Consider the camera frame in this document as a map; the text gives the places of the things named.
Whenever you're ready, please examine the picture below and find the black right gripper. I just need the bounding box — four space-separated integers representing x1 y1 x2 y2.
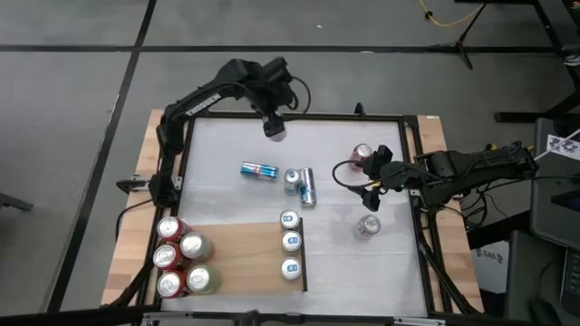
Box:
361 144 411 213

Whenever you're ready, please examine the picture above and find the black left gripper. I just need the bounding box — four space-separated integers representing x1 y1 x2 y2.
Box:
251 79 295 139

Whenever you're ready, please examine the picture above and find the red Coca-Cola can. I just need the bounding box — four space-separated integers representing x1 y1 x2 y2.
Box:
348 143 375 173

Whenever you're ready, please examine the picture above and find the blue silver Red Bull can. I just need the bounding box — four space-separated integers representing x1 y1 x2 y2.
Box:
281 230 304 254
284 168 301 197
279 256 303 281
299 167 318 209
239 161 280 183

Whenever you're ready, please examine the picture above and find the light blue Red Bull can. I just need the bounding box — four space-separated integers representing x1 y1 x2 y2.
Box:
279 209 301 231

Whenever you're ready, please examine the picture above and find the white orange Spindrift can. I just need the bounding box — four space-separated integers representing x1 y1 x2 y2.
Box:
179 232 214 263

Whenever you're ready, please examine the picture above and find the red soda can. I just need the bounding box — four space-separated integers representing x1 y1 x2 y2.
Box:
155 270 191 300
156 216 191 244
151 243 185 273

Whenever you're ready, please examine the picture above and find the green soda can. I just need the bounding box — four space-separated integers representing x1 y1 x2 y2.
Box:
186 264 222 295

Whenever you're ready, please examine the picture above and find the light wooden board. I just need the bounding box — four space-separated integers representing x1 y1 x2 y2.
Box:
159 216 309 300

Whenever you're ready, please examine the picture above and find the white labelled box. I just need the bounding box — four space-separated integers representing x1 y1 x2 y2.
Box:
470 239 511 295

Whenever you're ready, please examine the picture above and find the black tripod stand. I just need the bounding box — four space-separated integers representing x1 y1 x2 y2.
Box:
428 0 493 70

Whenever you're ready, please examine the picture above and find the grey cabinet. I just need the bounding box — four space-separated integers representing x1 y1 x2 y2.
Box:
529 117 580 250

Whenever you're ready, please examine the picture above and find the dark grey bin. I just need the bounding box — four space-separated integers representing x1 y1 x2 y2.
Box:
505 228 580 326

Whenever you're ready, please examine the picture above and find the white fiducial marker sheet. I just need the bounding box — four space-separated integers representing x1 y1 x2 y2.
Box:
546 133 580 162

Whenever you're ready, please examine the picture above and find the black keyboard device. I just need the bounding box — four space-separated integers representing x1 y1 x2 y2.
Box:
559 246 580 313

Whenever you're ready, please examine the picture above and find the person's foot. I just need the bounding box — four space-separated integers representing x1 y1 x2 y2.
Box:
561 43 580 69

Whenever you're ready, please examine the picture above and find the dark grey chair base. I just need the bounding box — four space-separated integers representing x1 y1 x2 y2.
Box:
0 192 35 213

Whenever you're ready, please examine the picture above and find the black rig beam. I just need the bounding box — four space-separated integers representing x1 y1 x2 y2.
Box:
0 305 160 326

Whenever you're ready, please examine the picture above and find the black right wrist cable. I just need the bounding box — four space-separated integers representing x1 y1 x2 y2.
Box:
332 158 377 191

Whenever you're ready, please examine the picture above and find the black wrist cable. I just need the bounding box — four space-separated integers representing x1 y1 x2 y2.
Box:
332 158 377 191
289 75 313 113

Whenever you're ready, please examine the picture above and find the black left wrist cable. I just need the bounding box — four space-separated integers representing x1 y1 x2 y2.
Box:
289 75 313 113

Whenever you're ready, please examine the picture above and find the black metal table frame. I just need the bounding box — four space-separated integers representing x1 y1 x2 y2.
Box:
151 110 443 318

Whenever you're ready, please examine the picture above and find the black desk leg frame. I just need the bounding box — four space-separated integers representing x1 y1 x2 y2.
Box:
455 0 580 124

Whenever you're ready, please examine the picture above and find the grey metal rail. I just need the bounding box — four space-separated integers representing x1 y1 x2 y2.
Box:
140 311 448 326

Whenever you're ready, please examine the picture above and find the yellow cable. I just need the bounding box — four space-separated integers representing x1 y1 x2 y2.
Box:
417 0 487 28

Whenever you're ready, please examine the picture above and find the white cable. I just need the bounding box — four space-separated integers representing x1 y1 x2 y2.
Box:
534 129 580 162

